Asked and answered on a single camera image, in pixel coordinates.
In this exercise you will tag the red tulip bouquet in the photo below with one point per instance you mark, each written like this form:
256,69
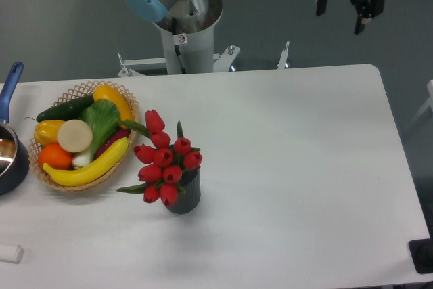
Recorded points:
165,161

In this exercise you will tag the dark grey ribbed vase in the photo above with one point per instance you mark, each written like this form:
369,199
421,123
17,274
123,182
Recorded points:
190,198

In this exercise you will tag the white furniture at right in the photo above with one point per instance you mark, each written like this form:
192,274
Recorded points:
423,114

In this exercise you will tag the yellow squash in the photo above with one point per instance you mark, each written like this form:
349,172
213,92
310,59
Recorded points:
112,95

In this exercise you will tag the purple eggplant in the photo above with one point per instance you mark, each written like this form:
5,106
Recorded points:
116,136

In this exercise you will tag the black device at edge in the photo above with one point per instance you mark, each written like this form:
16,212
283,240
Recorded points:
421,254

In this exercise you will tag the green bok choy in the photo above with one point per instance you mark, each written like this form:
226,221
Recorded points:
103,117

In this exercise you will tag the green cucumber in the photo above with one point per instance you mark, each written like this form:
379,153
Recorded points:
65,111

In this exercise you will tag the beige round disc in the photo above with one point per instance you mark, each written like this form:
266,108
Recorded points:
74,136

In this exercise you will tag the yellow banana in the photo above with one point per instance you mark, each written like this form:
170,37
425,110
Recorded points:
93,171

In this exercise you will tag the yellow bell pepper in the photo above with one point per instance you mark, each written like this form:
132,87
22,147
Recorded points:
46,132

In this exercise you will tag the orange fruit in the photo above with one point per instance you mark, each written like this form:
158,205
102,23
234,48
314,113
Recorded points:
55,156

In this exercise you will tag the white cylinder object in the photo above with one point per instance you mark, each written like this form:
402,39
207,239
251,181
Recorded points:
11,253

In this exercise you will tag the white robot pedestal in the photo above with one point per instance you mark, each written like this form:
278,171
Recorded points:
188,53

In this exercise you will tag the white metal base frame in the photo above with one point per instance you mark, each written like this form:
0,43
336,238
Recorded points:
222,62

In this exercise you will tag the blue handled saucepan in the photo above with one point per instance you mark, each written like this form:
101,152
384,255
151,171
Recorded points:
14,155

